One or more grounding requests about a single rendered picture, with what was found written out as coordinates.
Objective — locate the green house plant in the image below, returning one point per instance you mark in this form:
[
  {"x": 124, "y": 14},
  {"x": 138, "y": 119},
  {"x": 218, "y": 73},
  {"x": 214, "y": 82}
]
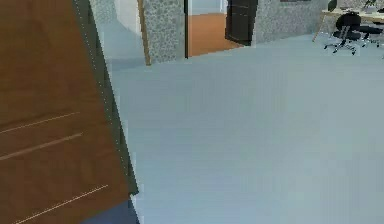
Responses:
[{"x": 370, "y": 4}]

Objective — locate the black office chair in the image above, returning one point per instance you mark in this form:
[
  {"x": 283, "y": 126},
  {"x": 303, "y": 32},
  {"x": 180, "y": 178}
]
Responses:
[{"x": 346, "y": 28}]

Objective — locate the brown wooden room door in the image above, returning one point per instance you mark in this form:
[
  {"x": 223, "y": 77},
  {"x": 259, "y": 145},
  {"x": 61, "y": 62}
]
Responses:
[{"x": 50, "y": 100}]

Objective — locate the black swivel stool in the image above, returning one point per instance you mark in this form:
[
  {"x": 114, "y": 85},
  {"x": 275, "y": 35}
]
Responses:
[{"x": 370, "y": 31}]

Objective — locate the dark brown room door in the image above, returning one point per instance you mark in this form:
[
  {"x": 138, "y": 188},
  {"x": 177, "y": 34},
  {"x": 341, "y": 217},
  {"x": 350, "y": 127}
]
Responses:
[{"x": 240, "y": 20}]

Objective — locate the light wooden desk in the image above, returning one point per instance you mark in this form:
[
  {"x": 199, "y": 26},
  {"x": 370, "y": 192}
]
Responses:
[{"x": 360, "y": 15}]

